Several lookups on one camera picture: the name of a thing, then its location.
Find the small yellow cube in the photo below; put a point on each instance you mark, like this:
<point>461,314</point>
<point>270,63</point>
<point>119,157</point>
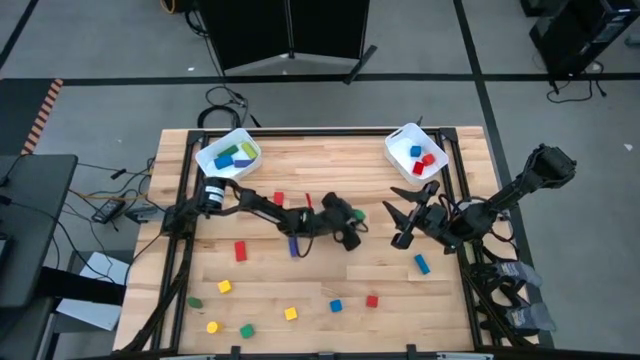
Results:
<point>225,286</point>
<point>291,313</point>

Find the white paper sheet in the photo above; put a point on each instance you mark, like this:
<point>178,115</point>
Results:
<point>107,267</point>

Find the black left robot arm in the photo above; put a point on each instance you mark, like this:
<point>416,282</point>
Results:
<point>260,202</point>

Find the black hazard-striped floor mat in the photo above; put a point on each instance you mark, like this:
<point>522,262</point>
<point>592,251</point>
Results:
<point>20,115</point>

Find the white plastic bin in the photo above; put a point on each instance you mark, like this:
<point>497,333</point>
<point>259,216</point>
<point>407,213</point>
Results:
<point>400,140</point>
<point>220,175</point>

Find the small red cube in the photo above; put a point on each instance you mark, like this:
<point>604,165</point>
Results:
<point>372,301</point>
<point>428,159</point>

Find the black side desk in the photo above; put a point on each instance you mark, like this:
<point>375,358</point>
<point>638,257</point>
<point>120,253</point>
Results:
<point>35,225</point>

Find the small blue cube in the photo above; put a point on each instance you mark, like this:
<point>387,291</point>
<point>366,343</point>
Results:
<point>415,150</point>
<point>336,305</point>

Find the grey fabric weight bag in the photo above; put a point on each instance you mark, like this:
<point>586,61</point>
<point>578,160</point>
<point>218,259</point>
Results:
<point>517,272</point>
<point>532,317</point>

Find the black folding partition screen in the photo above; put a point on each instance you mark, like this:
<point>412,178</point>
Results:
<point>250,30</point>

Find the small dark green block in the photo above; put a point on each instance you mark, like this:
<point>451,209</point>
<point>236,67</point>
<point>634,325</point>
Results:
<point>194,302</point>

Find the small green cube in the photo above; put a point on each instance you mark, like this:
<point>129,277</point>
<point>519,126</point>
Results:
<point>359,215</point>
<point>247,331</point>

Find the long red block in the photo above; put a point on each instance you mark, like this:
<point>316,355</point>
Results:
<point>278,198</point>
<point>240,251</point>

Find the red studded block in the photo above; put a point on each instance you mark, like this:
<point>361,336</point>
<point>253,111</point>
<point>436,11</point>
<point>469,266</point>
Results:
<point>418,168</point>

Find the grey power brick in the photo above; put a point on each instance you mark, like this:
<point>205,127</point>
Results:
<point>142,214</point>

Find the long blue block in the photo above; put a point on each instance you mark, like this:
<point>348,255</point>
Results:
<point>223,161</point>
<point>422,264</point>

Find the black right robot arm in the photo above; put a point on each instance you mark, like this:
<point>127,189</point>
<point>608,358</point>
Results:
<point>515,192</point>

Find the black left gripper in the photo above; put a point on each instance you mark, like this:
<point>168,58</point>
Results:
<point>335,212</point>

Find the small black plug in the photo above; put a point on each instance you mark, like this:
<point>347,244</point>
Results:
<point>115,173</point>

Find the long lime block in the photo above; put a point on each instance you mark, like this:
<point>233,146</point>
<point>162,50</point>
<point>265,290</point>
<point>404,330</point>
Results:
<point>249,150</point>

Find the black equipment cabinet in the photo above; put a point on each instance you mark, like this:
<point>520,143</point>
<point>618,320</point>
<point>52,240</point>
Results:
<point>575,35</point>

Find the black power adapter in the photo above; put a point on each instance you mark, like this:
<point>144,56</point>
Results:
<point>107,211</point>

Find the small yellow cylinder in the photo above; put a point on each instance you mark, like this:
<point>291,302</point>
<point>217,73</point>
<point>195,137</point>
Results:
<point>214,327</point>

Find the black aluminium table frame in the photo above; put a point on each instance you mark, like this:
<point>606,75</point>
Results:
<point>325,132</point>

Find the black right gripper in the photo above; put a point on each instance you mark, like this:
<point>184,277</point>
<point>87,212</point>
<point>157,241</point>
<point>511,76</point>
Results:
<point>431,219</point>

